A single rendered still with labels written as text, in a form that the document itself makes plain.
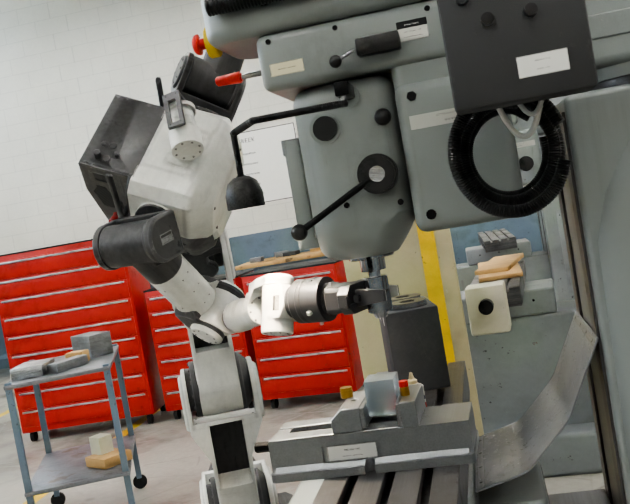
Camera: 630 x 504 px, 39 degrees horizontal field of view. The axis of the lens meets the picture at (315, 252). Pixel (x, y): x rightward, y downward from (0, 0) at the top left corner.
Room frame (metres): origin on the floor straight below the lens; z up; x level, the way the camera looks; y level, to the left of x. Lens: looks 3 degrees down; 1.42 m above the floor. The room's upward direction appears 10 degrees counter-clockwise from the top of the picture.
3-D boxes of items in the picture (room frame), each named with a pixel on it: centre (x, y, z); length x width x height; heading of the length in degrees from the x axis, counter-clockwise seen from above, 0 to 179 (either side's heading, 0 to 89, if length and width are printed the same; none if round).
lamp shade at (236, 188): (1.69, 0.11, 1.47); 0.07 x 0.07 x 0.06
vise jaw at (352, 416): (1.53, -0.02, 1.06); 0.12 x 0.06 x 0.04; 167
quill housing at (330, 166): (1.67, -0.11, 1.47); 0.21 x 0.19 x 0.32; 169
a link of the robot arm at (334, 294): (1.72, -0.03, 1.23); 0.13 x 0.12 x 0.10; 148
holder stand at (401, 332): (2.09, -0.19, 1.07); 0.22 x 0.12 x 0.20; 0
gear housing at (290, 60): (1.67, -0.15, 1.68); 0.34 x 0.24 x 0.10; 79
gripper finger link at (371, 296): (1.65, -0.09, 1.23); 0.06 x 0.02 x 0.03; 58
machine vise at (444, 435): (1.53, -0.04, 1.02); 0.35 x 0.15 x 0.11; 77
